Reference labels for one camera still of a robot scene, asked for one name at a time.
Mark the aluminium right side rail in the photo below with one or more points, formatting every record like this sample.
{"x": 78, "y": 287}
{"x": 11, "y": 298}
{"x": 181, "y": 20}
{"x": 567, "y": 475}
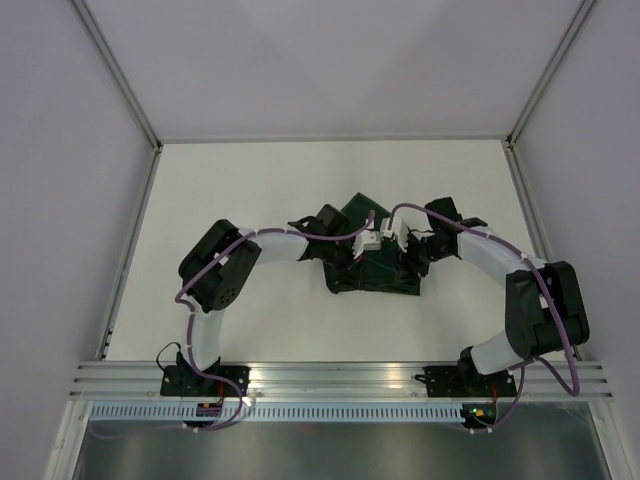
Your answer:
{"x": 534, "y": 225}

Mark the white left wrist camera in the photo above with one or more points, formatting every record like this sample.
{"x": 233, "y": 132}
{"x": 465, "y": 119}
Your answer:
{"x": 367, "y": 240}

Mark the aluminium left frame post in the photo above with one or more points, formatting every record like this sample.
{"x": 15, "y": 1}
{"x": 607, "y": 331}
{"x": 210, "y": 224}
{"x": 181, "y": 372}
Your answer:
{"x": 99, "y": 42}

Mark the white slotted cable duct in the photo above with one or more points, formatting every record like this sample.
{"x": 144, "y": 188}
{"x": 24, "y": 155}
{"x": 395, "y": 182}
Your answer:
{"x": 274, "y": 412}

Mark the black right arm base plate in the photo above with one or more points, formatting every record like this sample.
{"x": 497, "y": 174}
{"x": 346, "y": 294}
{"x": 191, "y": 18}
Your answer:
{"x": 446, "y": 381}

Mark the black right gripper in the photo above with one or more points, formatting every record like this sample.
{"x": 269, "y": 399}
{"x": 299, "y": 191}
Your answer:
{"x": 410, "y": 261}

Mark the dark green cloth napkin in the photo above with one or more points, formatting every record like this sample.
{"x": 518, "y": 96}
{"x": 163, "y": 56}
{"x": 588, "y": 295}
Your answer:
{"x": 382, "y": 270}

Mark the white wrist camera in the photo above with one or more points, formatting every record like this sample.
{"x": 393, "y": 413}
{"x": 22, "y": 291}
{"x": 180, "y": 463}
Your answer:
{"x": 397, "y": 230}
{"x": 367, "y": 240}

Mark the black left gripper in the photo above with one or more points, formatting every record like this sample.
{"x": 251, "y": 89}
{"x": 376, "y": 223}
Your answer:
{"x": 336, "y": 274}

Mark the aluminium frame post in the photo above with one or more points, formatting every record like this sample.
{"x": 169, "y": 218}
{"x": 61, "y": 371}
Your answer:
{"x": 566, "y": 42}
{"x": 99, "y": 42}

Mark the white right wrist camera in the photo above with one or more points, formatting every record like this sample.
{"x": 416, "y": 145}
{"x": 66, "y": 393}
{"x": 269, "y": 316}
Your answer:
{"x": 397, "y": 230}

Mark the aluminium front rail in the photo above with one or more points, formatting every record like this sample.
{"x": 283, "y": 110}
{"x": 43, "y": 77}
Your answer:
{"x": 333, "y": 381}

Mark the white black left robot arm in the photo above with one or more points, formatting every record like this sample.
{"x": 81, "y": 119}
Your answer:
{"x": 217, "y": 268}

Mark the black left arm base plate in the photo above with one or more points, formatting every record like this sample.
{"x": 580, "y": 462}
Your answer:
{"x": 183, "y": 382}

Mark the aluminium right frame post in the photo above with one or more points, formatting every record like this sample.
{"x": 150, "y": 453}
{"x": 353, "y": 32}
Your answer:
{"x": 566, "y": 42}

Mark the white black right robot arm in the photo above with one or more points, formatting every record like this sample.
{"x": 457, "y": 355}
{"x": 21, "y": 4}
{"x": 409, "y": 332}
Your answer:
{"x": 544, "y": 310}

